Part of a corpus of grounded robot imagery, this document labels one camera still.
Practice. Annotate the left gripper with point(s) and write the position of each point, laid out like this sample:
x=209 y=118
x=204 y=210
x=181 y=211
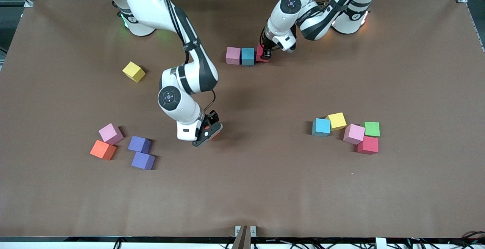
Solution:
x=265 y=47

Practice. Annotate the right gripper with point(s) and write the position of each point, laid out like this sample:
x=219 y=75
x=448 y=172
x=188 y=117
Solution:
x=210 y=118

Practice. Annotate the red foam cube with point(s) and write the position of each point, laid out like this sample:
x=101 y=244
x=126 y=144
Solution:
x=258 y=57
x=368 y=145

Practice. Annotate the orange foam cube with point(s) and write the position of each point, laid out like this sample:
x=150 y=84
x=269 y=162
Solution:
x=102 y=149
x=206 y=128

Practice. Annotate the blue foam cube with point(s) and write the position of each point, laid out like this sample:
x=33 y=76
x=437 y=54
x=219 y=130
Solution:
x=321 y=126
x=247 y=56

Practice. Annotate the pink foam cube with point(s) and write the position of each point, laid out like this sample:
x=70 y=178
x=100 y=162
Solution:
x=354 y=133
x=110 y=133
x=233 y=55

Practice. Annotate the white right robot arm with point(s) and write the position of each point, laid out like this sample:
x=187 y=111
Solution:
x=189 y=74

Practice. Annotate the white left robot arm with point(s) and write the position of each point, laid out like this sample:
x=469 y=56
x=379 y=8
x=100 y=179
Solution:
x=318 y=18

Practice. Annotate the brown table cover sheet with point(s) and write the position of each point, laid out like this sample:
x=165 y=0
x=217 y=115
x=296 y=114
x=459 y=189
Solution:
x=242 y=184

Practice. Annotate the purple foam cube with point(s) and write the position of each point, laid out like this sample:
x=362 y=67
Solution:
x=143 y=160
x=139 y=144

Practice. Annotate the yellow foam cube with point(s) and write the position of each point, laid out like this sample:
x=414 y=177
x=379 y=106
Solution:
x=133 y=71
x=337 y=120

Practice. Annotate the green foam cube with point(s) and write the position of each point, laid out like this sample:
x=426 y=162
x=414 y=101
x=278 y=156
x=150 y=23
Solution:
x=372 y=129

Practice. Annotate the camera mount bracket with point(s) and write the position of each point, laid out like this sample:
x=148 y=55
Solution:
x=243 y=237

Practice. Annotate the white edge bracket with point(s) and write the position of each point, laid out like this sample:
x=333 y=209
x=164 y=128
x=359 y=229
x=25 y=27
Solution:
x=380 y=243

